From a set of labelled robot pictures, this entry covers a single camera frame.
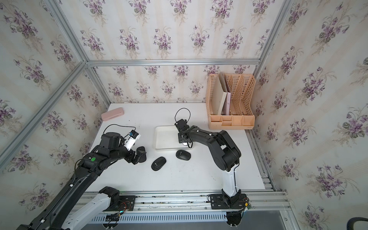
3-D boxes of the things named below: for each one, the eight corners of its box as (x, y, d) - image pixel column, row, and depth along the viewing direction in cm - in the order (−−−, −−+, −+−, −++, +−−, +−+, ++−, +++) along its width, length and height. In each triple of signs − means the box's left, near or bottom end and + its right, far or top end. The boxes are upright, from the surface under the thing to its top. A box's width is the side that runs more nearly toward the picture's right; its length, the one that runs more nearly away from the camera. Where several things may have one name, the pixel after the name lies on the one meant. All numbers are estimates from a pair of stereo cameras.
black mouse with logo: (150, 167, 88) (149, 165, 85) (162, 156, 92) (161, 154, 90) (155, 172, 85) (154, 171, 83) (167, 161, 90) (166, 160, 88)
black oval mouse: (175, 156, 91) (174, 154, 89) (178, 150, 94) (177, 148, 92) (189, 161, 89) (189, 160, 87) (191, 154, 92) (191, 153, 90)
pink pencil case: (103, 121, 112) (101, 119, 109) (102, 115, 115) (100, 113, 113) (125, 115, 116) (123, 112, 114) (123, 109, 120) (122, 106, 118)
